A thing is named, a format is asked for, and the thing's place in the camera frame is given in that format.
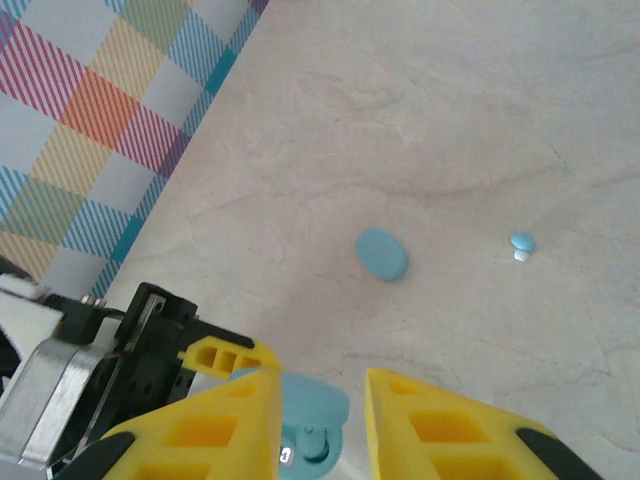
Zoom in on teal earbud charging case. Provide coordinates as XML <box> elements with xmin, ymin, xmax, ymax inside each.
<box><xmin>227</xmin><ymin>368</ymin><xmax>351</xmax><ymax>480</ymax></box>

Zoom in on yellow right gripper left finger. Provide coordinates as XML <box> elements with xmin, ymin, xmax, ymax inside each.
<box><xmin>52</xmin><ymin>368</ymin><xmax>282</xmax><ymax>480</ymax></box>

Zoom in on teal wireless earbud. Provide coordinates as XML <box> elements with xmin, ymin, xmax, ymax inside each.
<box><xmin>508</xmin><ymin>230</ymin><xmax>538</xmax><ymax>263</ymax></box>
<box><xmin>354</xmin><ymin>227</ymin><xmax>410</xmax><ymax>283</ymax></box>

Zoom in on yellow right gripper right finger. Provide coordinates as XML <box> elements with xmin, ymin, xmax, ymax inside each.
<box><xmin>366</xmin><ymin>368</ymin><xmax>604</xmax><ymax>480</ymax></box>

